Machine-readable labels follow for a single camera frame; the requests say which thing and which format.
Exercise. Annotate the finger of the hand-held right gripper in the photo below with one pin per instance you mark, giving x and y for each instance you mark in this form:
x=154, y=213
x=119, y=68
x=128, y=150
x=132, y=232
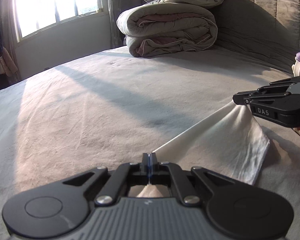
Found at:
x=242, y=99
x=277, y=86

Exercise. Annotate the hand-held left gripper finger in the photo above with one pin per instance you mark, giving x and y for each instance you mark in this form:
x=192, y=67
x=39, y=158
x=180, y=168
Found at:
x=146, y=166
x=152, y=166

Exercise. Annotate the white garment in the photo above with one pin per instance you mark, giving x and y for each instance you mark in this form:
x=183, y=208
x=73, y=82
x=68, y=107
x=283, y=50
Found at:
x=222, y=140

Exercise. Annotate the pink hanging clothes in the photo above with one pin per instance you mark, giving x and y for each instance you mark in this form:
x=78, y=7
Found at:
x=7, y=62

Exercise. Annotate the grey quilted headboard cover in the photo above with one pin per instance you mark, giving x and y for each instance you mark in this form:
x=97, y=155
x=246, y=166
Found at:
x=265, y=17

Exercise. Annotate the grey bed sheet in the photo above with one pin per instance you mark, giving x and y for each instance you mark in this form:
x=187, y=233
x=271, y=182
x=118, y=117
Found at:
x=77, y=110

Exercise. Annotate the folded grey pink duvet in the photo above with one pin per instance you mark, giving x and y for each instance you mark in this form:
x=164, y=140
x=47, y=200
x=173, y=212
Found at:
x=170, y=27

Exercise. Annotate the grey pillow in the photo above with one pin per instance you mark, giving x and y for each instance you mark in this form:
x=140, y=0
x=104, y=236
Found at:
x=190, y=0

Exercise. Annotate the grey patterned curtain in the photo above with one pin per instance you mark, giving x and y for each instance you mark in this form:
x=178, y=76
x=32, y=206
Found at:
x=116, y=10

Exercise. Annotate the pale curtain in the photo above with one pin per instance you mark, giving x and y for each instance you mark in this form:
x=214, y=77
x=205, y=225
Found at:
x=8, y=42

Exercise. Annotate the window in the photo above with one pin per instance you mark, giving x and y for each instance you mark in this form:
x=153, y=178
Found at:
x=57, y=2

